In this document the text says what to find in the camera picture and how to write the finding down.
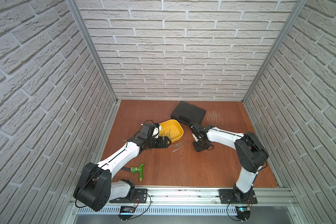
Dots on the yellow plastic storage box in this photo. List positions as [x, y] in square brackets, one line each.
[172, 129]

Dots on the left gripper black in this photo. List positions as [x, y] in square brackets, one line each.
[161, 142]

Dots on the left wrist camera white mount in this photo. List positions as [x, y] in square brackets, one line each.
[156, 131]

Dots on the aluminium corner post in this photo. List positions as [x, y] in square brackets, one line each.
[90, 45]
[299, 6]

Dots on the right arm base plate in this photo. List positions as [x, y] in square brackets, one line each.
[234, 196]

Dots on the left aluminium corner post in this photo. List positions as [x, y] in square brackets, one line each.
[90, 45]

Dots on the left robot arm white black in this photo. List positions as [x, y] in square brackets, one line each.
[95, 186]

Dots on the left controller board with cable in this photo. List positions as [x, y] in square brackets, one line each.
[126, 212]

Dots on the black plastic tool case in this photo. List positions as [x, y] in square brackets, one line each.
[187, 114]

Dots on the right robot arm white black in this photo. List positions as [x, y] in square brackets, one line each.
[251, 154]

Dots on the right controller board with cable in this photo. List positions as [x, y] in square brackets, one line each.
[243, 213]

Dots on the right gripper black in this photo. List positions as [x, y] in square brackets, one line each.
[197, 149]

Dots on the right aluminium corner post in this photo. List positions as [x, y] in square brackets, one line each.
[299, 6]

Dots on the steel nail bundle nail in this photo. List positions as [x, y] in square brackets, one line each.
[178, 144]

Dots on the aluminium front rail frame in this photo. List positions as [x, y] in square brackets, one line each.
[193, 205]

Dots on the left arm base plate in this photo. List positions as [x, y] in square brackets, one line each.
[134, 196]

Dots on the controller board with cable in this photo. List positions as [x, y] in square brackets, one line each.
[243, 213]
[126, 212]

